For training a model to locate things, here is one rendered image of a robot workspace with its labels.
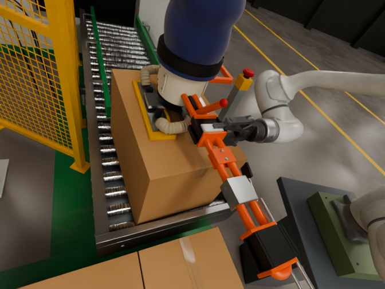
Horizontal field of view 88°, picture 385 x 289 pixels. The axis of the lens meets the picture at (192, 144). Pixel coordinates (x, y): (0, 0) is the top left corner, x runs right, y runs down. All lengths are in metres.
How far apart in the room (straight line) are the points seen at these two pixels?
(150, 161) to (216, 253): 0.57
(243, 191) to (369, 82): 0.48
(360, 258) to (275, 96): 0.72
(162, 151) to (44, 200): 1.16
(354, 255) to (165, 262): 0.75
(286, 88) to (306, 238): 0.64
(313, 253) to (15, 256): 1.52
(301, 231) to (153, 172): 0.72
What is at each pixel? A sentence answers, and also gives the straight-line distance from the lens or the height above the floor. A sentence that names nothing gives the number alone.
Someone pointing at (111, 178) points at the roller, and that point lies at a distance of 1.09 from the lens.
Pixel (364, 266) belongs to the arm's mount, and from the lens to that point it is 1.11.
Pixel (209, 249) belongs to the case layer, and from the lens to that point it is 1.03.
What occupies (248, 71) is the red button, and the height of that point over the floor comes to 1.04.
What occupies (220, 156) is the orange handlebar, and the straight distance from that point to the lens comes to 0.55.
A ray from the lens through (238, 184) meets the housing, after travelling 0.52.
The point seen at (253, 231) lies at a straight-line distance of 0.47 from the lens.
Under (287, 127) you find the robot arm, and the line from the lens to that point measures 0.79.
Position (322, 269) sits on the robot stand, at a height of 0.75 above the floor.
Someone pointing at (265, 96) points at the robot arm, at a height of 1.14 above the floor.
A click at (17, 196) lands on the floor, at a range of 1.76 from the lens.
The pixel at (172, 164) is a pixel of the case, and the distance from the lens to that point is 0.66.
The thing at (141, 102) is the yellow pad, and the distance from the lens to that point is 0.83.
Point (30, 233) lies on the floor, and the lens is 1.63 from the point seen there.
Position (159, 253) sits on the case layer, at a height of 0.54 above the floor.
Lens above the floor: 1.47
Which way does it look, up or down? 44 degrees down
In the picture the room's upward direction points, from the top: 25 degrees clockwise
